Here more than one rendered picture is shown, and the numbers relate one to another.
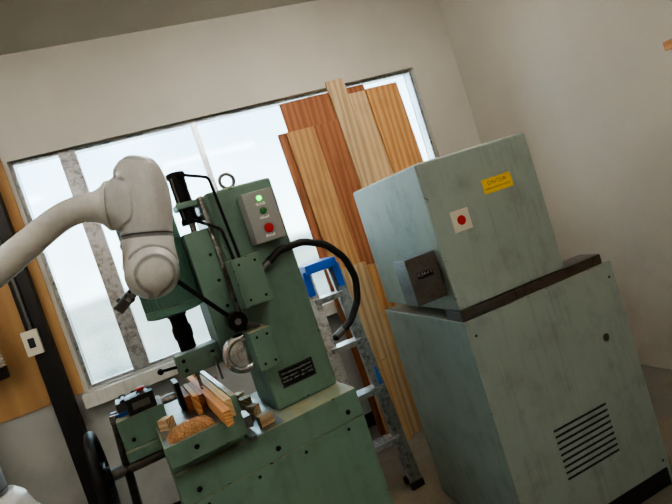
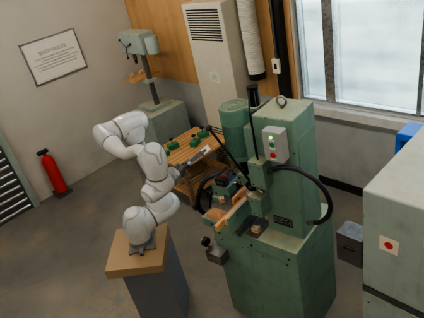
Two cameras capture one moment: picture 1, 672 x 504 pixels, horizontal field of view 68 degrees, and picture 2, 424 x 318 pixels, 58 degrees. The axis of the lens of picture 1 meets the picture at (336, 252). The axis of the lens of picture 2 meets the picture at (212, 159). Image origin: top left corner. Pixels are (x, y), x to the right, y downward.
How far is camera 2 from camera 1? 1.70 m
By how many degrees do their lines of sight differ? 71
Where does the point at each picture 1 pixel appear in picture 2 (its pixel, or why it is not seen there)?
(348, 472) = (282, 277)
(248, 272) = (254, 171)
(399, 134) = not seen: outside the picture
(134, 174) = (142, 158)
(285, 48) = not seen: outside the picture
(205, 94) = not seen: outside the picture
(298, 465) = (259, 257)
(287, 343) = (281, 207)
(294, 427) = (260, 244)
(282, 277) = (285, 177)
